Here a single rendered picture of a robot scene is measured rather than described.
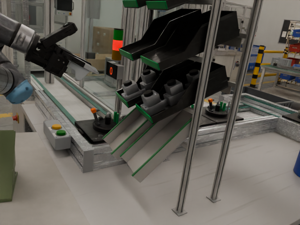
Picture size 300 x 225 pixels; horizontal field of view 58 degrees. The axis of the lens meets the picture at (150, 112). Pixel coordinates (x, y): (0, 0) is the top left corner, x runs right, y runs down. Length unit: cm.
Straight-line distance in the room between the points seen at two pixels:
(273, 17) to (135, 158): 1173
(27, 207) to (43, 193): 8
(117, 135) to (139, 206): 29
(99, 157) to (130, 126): 19
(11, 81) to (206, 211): 76
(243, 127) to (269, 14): 1098
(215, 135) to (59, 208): 92
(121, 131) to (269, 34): 1158
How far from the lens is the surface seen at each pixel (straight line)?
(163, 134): 96
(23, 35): 86
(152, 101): 83
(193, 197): 110
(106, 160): 119
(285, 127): 200
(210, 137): 153
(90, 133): 124
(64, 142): 124
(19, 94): 84
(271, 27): 1247
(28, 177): 116
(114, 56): 143
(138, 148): 98
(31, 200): 105
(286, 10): 1231
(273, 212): 117
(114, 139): 110
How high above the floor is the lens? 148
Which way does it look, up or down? 19 degrees down
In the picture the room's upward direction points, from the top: 7 degrees clockwise
